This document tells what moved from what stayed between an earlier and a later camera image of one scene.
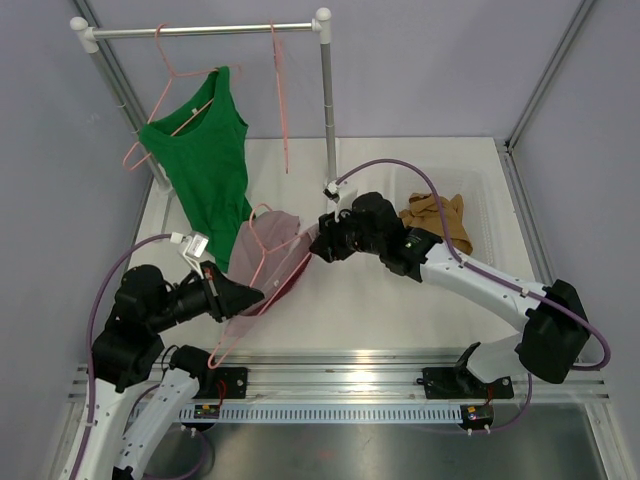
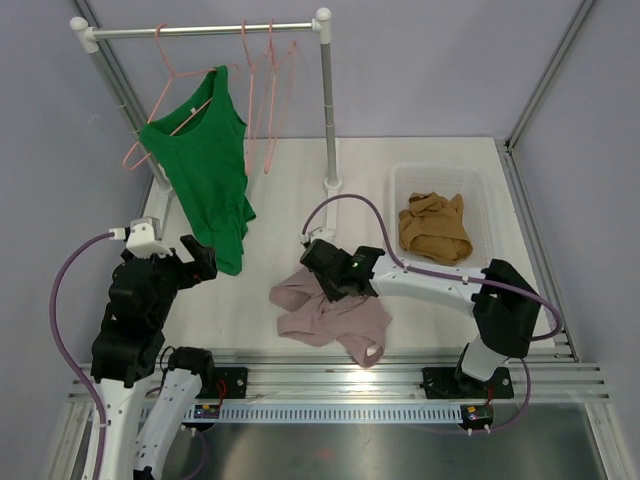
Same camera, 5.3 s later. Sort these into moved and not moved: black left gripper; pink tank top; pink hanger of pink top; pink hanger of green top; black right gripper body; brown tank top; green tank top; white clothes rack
Moved: black right gripper body; pink hanger of pink top; black left gripper; pink tank top
Not moved: green tank top; brown tank top; white clothes rack; pink hanger of green top
